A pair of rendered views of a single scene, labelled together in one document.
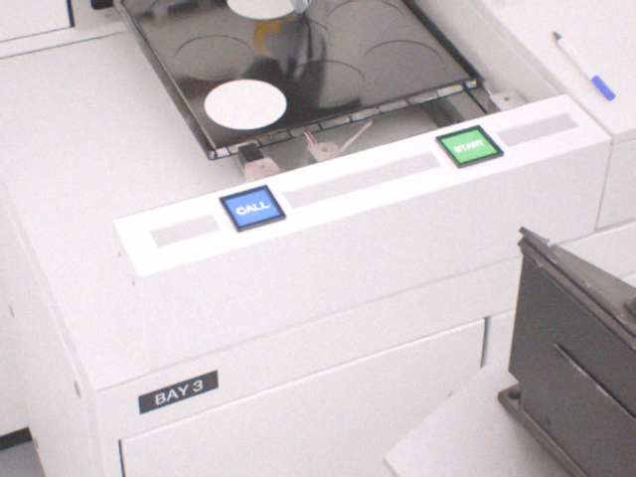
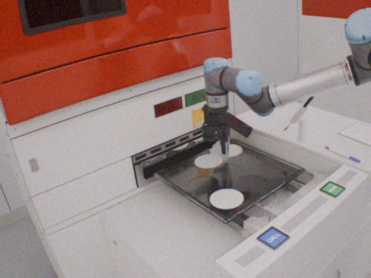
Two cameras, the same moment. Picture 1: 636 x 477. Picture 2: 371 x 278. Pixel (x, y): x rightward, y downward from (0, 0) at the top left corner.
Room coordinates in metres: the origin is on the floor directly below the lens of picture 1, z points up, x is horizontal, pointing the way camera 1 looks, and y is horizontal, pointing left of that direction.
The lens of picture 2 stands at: (0.57, 0.34, 1.50)
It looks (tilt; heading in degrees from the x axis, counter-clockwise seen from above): 26 degrees down; 349
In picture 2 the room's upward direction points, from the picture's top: 6 degrees counter-clockwise
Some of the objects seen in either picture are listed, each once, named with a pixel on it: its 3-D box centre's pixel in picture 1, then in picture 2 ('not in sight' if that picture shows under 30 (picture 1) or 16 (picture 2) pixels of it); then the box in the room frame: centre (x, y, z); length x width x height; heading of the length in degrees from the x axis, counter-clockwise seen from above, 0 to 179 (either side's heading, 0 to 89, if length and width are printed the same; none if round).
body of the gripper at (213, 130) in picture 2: not in sight; (217, 121); (1.56, 0.02, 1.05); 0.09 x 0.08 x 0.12; 58
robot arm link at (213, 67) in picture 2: not in sight; (217, 76); (1.55, 0.02, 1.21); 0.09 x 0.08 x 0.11; 30
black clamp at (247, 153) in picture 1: (251, 158); (243, 218); (1.24, 0.07, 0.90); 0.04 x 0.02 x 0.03; 24
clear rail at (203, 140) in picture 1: (161, 74); (185, 195); (1.41, 0.18, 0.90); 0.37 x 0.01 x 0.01; 24
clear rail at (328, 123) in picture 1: (349, 117); (269, 193); (1.32, -0.05, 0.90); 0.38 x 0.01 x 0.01; 114
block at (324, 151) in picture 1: (333, 171); (277, 214); (1.21, -0.03, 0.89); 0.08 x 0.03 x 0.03; 24
